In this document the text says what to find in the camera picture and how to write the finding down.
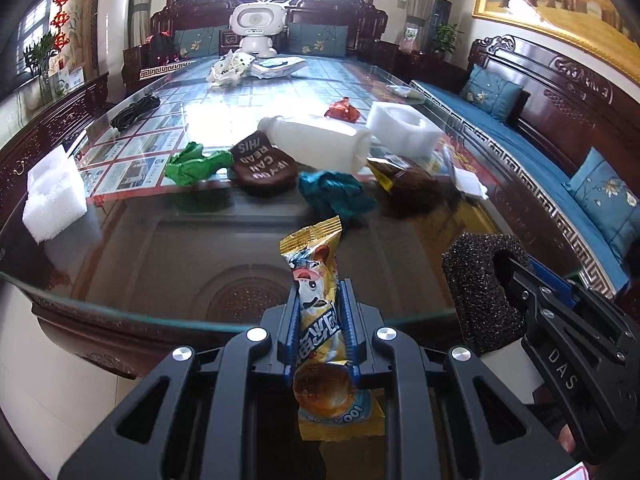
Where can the gold framed painting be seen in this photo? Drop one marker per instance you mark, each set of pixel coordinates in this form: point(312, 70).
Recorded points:
point(595, 26)

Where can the green cushion back right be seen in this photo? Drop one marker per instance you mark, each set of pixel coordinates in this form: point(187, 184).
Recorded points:
point(319, 40)

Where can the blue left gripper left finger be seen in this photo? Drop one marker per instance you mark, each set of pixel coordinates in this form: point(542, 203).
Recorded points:
point(290, 336)

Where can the white blue mailer bag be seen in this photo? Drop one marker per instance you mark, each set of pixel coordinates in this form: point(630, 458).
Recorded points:
point(269, 68)

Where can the blue cushion far right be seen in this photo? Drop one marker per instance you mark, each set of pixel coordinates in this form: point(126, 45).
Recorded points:
point(490, 93)

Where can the white robot toy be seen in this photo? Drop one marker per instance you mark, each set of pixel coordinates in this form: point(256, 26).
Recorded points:
point(256, 23)

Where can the dark wooden sofa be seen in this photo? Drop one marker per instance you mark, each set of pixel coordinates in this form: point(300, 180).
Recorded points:
point(142, 64)
point(564, 110)

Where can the yellow snack wrapper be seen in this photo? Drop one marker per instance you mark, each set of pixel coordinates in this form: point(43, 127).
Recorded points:
point(331, 408)

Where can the blue cushion near right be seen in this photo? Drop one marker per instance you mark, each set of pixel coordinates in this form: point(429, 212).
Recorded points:
point(608, 202)

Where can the dark wooden sofa back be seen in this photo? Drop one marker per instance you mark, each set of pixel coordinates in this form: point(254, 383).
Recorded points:
point(142, 64)

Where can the white plastic bottle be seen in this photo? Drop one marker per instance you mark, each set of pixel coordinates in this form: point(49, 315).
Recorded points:
point(320, 142)

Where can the green crumpled paper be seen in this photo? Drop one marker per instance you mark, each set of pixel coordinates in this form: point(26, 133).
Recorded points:
point(191, 165)

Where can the potted green plant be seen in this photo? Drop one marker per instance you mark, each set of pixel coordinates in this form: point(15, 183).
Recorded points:
point(445, 40)

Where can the red chinese knot decoration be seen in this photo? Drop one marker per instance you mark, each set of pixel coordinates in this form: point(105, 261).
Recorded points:
point(59, 20)

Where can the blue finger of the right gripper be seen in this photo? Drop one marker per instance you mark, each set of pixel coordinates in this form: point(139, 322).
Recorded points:
point(561, 288)

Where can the white crumpled plastic bag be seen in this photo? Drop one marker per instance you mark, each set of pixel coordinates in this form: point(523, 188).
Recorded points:
point(230, 69)

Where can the white foam block left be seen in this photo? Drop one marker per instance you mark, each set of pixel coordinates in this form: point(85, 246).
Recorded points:
point(56, 196)

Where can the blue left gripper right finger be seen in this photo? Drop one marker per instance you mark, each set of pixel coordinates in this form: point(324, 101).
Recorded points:
point(344, 308)

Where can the brown yellow snack bag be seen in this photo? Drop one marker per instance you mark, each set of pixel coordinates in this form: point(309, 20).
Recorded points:
point(409, 188)

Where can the black sponge block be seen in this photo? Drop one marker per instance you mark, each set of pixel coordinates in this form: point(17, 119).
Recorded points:
point(477, 270)

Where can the teal crumpled paper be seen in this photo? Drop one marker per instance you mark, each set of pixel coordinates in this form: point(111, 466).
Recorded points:
point(335, 194)

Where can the green cushion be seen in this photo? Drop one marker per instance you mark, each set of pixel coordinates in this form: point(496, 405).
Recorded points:
point(198, 42)
point(319, 40)

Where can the tissue pack on table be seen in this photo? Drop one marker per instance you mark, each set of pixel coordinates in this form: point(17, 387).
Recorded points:
point(405, 92)

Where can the orange paper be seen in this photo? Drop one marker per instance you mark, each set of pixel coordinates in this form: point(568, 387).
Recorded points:
point(343, 110)

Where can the white foam packing piece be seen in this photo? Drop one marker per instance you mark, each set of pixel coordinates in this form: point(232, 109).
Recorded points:
point(403, 129)

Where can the dark wooden sofa right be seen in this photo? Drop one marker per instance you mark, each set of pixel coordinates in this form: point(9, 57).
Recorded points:
point(564, 110)

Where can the green cushion back left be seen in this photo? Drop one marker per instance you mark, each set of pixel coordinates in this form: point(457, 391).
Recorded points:
point(198, 42)

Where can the blue cushion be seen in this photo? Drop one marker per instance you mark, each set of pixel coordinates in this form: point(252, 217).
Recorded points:
point(608, 202)
point(490, 93)

